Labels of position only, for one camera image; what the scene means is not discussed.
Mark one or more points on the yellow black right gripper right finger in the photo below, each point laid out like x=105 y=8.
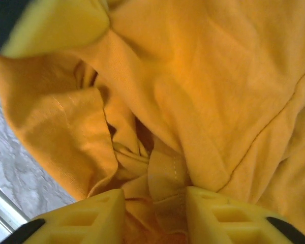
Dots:
x=231 y=223

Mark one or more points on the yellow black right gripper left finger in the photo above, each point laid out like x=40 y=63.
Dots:
x=78 y=223

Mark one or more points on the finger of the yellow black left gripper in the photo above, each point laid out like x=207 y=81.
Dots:
x=53 y=23

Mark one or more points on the orange t-shirt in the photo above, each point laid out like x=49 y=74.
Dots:
x=193 y=89

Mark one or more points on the long aluminium mounting rail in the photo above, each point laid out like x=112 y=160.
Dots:
x=2 y=211

